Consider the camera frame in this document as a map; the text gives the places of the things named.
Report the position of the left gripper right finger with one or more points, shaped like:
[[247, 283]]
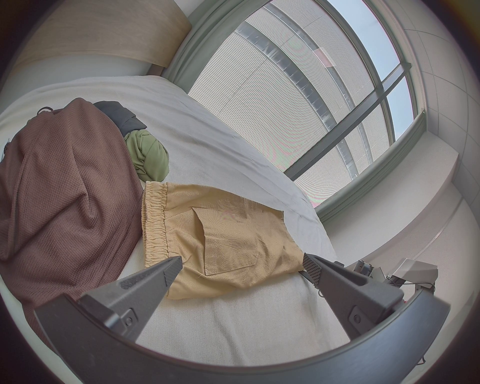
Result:
[[356, 296]]

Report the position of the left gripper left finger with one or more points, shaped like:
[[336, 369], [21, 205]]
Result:
[[123, 300]]

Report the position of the tan shorts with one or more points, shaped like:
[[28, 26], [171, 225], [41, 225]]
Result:
[[225, 232]]

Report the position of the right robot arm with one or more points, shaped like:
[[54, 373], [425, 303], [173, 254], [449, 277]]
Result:
[[416, 270]]

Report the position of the bed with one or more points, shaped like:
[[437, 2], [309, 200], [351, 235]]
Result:
[[232, 150]]

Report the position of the brown garment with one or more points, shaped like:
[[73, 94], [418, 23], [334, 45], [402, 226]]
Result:
[[67, 195]]

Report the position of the grey-green curtain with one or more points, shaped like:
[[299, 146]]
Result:
[[210, 33], [375, 168]]

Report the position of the green garment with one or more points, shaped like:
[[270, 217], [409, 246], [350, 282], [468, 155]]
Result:
[[150, 153]]

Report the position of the black garment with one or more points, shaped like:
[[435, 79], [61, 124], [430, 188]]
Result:
[[120, 116]]

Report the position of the window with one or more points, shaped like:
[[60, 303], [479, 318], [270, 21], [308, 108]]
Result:
[[285, 93]]

